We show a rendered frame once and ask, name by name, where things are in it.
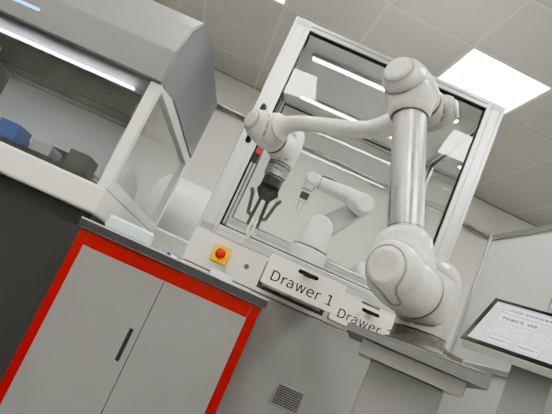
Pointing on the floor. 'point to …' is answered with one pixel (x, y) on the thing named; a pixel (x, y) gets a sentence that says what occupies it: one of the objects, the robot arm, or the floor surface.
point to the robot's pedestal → (401, 384)
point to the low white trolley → (129, 334)
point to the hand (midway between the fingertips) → (251, 227)
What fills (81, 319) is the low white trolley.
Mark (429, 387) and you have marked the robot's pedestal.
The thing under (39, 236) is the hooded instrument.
